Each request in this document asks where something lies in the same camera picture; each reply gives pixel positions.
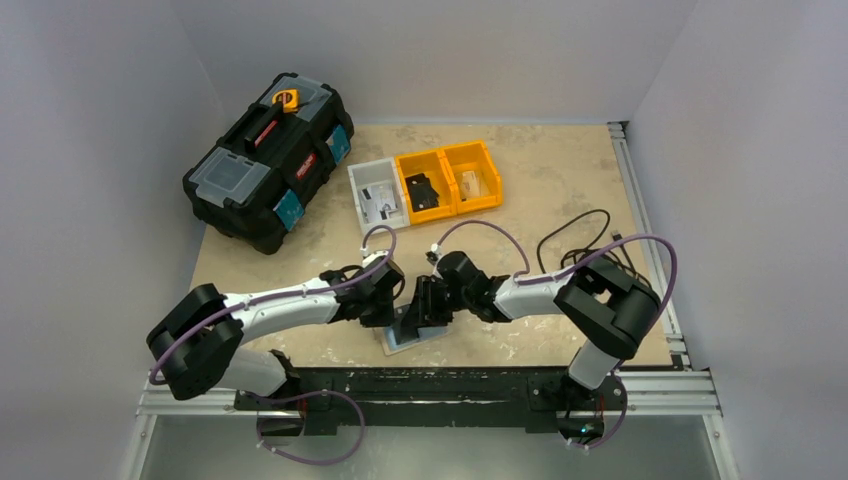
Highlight yellow plastic bin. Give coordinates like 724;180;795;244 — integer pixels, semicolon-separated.
395;149;458;225
442;140;503;215

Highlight black plastic toolbox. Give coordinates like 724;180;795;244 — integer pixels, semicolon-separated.
182;72;354;255

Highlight gold credit card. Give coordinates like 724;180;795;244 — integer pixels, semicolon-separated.
458;170;481;200

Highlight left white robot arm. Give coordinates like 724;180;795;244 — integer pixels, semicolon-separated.
146;252;405;401

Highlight white plastic bin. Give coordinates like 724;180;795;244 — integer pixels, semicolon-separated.
347;157;411;234

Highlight black and white cards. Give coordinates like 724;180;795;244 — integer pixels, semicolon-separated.
358;185;398;223

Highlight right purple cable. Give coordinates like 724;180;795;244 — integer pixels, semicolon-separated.
433;219;678;452

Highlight right yellow plastic bin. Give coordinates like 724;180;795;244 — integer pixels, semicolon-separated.
442;140;503;215

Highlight yellow tape measure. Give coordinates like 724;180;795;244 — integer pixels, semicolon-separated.
271;88;300;113

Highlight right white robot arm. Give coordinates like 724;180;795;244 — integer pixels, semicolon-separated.
386;251;662;390

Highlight black usb cable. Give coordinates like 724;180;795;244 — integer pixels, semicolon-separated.
536;209;654;293

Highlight middle yellow plastic bin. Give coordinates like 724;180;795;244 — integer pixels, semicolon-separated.
395;149;458;225

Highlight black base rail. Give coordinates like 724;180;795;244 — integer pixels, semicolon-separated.
234;366;626;440

